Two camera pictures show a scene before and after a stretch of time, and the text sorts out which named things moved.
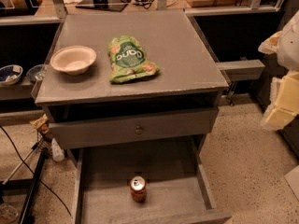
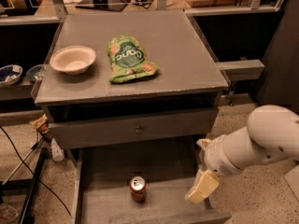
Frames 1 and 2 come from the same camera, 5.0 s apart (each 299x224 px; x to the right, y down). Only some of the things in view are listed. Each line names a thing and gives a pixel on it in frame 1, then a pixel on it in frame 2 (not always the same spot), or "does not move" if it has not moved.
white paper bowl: (73, 59) does not move
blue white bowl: (10, 75) does not move
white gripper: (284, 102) to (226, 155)
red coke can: (137, 187) does not move
